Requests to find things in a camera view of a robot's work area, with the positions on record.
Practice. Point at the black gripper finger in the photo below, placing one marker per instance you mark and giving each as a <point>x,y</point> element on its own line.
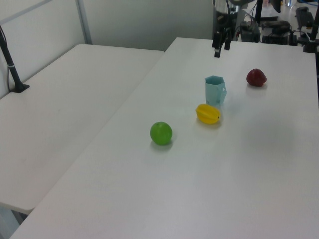
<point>217,44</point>
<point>227,42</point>

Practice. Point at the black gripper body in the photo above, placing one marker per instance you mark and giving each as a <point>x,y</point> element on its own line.
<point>224,17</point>

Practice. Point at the teal hexagonal mug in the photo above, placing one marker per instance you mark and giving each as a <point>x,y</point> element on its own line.
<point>214,90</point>

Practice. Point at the dark red toy fruit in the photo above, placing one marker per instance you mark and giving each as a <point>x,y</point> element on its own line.
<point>256,77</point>

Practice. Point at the black equipment box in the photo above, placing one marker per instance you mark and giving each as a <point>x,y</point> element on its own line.
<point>276,32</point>

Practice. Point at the yellow toy starfruit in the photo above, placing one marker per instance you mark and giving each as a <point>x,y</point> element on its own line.
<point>208,114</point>

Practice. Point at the black pole with clamp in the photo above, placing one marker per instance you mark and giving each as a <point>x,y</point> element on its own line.
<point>311,39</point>

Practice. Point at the green toy apple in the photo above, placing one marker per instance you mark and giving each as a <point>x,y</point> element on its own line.
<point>161,133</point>

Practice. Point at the grey aluminium partition post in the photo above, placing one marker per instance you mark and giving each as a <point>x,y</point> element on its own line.
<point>84,22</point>

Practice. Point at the black camera pole with base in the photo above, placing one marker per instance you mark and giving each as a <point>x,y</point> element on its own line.
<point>11,67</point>

